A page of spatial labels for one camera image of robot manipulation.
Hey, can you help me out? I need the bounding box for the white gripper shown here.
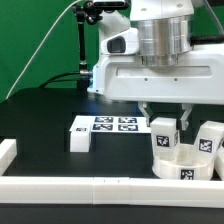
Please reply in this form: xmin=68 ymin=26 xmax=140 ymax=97
xmin=93 ymin=27 xmax=224 ymax=132

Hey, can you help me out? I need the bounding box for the white round stool seat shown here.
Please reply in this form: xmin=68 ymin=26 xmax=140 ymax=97
xmin=152 ymin=144 xmax=214 ymax=180

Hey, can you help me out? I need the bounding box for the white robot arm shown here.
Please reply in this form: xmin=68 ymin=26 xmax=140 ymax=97
xmin=88 ymin=0 xmax=224 ymax=129

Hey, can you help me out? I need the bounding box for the white fiducial marker sheet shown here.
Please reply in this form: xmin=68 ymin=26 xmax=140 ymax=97
xmin=70 ymin=115 xmax=151 ymax=133

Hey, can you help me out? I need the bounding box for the black cable at base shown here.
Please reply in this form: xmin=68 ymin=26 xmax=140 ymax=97
xmin=38 ymin=71 xmax=83 ymax=90

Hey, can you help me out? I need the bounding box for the black camera on mount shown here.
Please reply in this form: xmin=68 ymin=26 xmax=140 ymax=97
xmin=93 ymin=0 xmax=128 ymax=9

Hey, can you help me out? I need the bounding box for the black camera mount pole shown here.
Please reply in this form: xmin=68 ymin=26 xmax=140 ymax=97
xmin=72 ymin=0 xmax=102 ymax=91

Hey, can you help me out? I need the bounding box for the white cable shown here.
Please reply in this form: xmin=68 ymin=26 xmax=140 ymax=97
xmin=4 ymin=0 xmax=84 ymax=101

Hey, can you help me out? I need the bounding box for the white U-shaped boundary frame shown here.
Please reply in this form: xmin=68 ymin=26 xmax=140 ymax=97
xmin=0 ymin=139 xmax=224 ymax=208

